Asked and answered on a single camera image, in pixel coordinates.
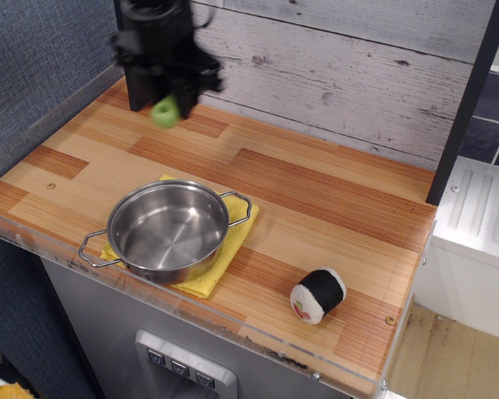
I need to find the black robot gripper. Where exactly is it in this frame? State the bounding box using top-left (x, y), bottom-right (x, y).
top-left (111, 1), bottom-right (223, 119)

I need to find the green handled grey spatula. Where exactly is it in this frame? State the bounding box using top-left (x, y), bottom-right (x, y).
top-left (150, 94), bottom-right (180, 129)

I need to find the yellow cloth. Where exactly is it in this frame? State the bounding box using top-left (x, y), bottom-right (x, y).
top-left (99, 173), bottom-right (261, 299)

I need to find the stainless steel pot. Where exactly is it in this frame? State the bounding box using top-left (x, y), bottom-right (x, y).
top-left (77, 179), bottom-right (253, 286)

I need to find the clear acrylic front guard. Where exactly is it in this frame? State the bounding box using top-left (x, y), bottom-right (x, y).
top-left (0, 216), bottom-right (389, 398)

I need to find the plush sushi roll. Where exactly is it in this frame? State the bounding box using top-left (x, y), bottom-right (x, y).
top-left (289, 268), bottom-right (347, 325)

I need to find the silver dispenser panel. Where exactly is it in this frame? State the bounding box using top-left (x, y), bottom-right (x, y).
top-left (135, 329), bottom-right (239, 398)

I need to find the white ribbed cabinet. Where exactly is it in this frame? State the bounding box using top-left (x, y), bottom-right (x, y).
top-left (413, 157), bottom-right (499, 337)

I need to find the yellow object bottom left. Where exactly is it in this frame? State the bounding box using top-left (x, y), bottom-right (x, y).
top-left (0, 383), bottom-right (35, 399)

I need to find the dark left post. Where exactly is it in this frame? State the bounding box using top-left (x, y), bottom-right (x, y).
top-left (110, 1), bottom-right (164, 111)

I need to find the dark post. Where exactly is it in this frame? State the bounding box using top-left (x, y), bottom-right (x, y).
top-left (110, 1), bottom-right (164, 111)
top-left (426, 0), bottom-right (499, 206)

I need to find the dark right post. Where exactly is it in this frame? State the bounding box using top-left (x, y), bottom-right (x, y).
top-left (426, 0), bottom-right (499, 206)

